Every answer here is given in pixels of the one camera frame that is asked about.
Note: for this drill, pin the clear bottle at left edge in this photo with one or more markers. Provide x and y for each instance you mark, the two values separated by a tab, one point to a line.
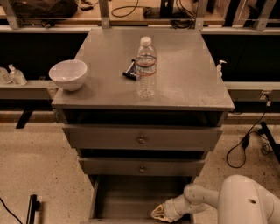
4	76

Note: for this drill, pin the grey middle drawer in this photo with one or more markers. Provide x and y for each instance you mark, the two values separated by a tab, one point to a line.
142	167

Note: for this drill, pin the clear sanitizer bottle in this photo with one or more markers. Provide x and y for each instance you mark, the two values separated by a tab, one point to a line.
17	76

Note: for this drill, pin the black table leg right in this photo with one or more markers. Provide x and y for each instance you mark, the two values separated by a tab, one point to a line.
275	146

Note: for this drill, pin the grey bottom drawer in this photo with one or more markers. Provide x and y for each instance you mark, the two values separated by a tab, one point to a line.
131	199

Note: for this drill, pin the white bowl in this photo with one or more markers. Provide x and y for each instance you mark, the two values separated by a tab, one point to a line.
69	74

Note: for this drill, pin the black stand foot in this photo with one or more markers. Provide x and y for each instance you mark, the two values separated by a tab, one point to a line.
34	206

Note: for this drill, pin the grey drawer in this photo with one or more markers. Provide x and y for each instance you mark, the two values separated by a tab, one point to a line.
131	199
142	137
142	167

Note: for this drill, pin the grey drawer cabinet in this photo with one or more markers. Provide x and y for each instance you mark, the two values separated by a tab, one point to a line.
189	91

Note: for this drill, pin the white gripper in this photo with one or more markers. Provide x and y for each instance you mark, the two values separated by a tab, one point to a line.
172	210

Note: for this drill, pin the small white pump bottle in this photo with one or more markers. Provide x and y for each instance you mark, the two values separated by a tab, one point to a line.
219	67

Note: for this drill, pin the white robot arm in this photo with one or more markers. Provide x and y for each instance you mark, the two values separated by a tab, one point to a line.
240	200

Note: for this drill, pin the clear plastic water bottle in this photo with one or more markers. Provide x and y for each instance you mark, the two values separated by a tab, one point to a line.
146	68

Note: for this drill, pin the black and white razor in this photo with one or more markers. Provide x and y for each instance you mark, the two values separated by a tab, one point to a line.
131	71

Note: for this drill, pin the black backpack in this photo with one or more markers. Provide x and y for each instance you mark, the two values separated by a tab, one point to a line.
44	8

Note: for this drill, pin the grey top drawer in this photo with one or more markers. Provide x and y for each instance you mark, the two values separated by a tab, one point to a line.
142	137

